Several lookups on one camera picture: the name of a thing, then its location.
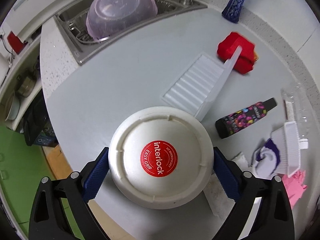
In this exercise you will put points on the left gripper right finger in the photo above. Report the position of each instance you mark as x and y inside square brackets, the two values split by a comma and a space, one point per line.
[274, 219]

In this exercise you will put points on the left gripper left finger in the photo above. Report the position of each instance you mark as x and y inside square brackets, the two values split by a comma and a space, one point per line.
[48, 219]

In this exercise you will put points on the black colourful patterned bottle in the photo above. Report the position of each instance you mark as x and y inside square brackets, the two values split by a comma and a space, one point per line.
[239, 120]

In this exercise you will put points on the white round plastic container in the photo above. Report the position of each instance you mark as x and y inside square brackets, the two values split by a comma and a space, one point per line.
[161, 157]

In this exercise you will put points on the clear ribbed plastic box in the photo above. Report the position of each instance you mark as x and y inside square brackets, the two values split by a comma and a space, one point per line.
[196, 89]

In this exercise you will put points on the black blue trash bin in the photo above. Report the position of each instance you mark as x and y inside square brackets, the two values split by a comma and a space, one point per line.
[37, 127]

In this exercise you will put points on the pink paper scraps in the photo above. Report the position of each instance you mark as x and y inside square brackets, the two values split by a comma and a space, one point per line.
[295, 186]

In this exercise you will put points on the cardboard floor mat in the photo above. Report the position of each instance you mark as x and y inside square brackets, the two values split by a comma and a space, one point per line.
[57, 162]

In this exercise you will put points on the purple white crumpled wrapper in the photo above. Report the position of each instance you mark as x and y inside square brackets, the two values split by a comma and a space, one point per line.
[265, 160]

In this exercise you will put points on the white paper scrap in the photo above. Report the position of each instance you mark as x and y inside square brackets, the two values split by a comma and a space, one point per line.
[241, 161]

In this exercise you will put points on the white plastic basket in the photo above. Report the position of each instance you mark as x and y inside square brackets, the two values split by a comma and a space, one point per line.
[286, 139]

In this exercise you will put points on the clear plastic bottle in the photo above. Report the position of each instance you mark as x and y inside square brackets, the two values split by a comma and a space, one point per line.
[296, 110]

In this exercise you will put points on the pale blue basin on shelf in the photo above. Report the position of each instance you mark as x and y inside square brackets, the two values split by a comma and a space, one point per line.
[12, 107]

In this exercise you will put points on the steel pot on shelf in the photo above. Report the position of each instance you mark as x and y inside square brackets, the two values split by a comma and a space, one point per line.
[25, 83]

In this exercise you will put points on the red kettle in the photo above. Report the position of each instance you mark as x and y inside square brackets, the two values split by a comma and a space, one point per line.
[16, 44]

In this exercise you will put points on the stainless steel sink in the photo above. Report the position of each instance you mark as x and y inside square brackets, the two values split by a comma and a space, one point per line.
[71, 22]

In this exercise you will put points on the blue patterned vase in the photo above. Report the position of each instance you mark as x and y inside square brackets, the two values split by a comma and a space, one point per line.
[232, 10]

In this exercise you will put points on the purple plastic basin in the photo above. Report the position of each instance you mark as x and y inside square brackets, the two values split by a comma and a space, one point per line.
[107, 17]

